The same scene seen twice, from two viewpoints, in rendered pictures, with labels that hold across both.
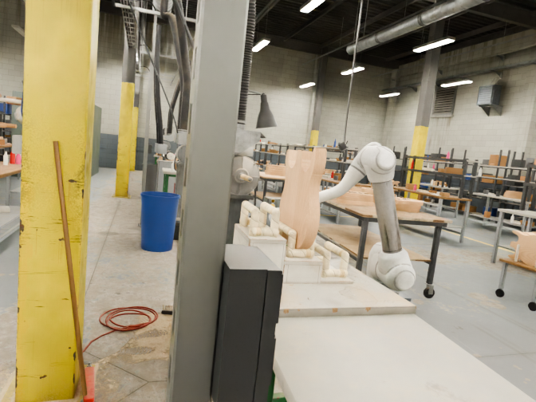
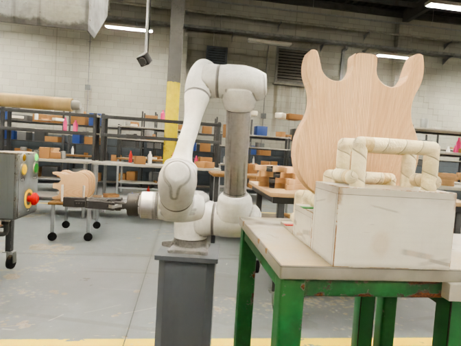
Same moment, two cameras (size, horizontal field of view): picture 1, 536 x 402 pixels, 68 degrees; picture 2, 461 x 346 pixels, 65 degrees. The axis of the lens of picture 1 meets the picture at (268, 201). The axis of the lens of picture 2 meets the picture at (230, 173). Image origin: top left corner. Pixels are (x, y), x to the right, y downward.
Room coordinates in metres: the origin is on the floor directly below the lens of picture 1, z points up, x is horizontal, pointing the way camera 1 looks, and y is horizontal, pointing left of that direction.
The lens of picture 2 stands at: (1.76, 0.92, 1.16)
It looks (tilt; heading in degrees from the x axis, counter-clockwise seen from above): 3 degrees down; 281
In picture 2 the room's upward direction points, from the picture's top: 4 degrees clockwise
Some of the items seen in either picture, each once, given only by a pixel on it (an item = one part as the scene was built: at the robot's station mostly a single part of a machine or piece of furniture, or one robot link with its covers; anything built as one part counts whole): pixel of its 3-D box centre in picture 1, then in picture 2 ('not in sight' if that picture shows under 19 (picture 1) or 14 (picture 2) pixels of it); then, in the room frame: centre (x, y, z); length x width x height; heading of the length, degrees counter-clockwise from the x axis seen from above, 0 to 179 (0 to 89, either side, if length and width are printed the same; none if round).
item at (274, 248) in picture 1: (257, 251); (378, 222); (1.57, 0.02, 1.02); 0.27 x 0.15 x 0.17; 18
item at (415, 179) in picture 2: (264, 231); (422, 180); (1.48, 0.00, 1.12); 0.11 x 0.03 x 0.03; 108
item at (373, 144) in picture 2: (250, 207); (396, 145); (1.56, 0.07, 1.20); 0.20 x 0.03 x 0.03; 17
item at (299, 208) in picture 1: (299, 198); (357, 128); (1.62, -0.13, 1.25); 0.35 x 0.04 x 0.40; 17
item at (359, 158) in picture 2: (244, 215); (358, 165); (1.64, 0.09, 1.15); 0.03 x 0.03 x 0.09
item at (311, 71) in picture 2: (293, 159); (315, 68); (1.74, -0.09, 1.40); 0.07 x 0.04 x 0.09; 17
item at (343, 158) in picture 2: (262, 216); (342, 163); (1.66, 0.01, 1.15); 0.03 x 0.03 x 0.09
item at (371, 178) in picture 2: (285, 229); (359, 177); (1.60, -0.09, 1.12); 0.20 x 0.03 x 0.03; 17
